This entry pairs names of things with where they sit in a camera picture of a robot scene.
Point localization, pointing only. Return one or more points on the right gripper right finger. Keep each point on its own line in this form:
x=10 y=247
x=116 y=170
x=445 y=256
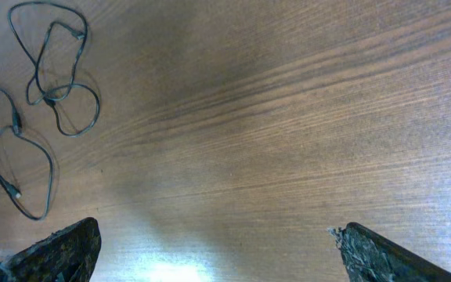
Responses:
x=368 y=256

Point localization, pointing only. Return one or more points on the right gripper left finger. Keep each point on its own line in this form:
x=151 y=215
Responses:
x=68 y=255

